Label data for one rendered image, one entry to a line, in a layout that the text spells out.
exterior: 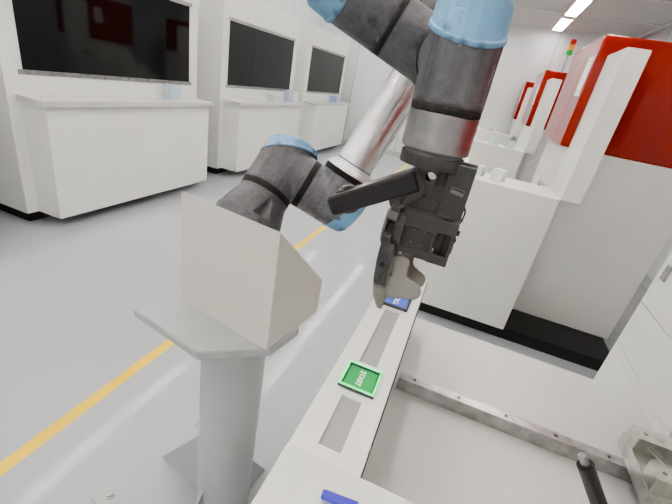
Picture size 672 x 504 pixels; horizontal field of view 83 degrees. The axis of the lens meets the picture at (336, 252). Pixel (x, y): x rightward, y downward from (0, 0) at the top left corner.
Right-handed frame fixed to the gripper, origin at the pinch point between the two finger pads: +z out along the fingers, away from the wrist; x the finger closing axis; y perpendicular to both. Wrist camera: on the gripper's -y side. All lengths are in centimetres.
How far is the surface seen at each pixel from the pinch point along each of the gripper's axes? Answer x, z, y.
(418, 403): 15.6, 28.7, 11.0
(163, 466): 25, 109, -62
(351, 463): -13.5, 14.7, 3.9
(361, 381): -0.5, 14.3, 1.0
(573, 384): 41, 29, 44
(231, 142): 354, 68, -265
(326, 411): -8.0, 14.7, -1.6
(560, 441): 17.1, 25.7, 36.1
